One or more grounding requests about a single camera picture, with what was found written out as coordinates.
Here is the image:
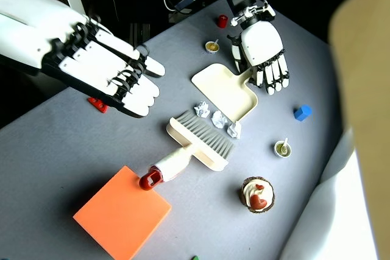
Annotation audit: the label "small bowl of greenish soup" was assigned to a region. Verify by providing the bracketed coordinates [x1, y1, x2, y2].
[273, 137, 293, 158]

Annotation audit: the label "red triangle block with holes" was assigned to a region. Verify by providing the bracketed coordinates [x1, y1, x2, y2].
[87, 97, 109, 114]

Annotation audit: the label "orange square block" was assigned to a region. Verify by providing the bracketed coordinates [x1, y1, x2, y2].
[73, 165, 172, 260]

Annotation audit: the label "blue block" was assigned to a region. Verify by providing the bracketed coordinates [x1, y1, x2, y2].
[293, 104, 313, 122]

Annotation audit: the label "cream plastic dustpan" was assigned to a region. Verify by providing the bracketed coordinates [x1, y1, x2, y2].
[191, 63, 259, 124]

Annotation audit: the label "black robot torso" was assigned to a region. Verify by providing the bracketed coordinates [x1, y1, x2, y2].
[108, 0, 176, 34]

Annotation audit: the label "blue grey plug adapter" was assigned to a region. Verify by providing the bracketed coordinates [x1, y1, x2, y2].
[174, 0, 202, 12]

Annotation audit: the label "small bowl of yellow food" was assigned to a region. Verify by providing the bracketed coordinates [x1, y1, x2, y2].
[205, 39, 221, 55]

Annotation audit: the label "tan board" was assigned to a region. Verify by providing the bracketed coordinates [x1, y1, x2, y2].
[328, 0, 390, 260]

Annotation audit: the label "white paper ball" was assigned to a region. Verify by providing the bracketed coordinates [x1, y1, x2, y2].
[227, 121, 243, 139]
[194, 100, 211, 118]
[211, 110, 229, 129]

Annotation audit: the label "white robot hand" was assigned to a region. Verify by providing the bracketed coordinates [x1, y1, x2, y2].
[0, 0, 167, 119]
[227, 19, 290, 96]

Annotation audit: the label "cream hand broom grey bristles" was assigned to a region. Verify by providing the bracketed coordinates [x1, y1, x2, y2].
[139, 110, 235, 191]

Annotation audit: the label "toy cupcake with white cream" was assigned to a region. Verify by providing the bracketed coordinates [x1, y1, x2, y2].
[239, 176, 276, 214]

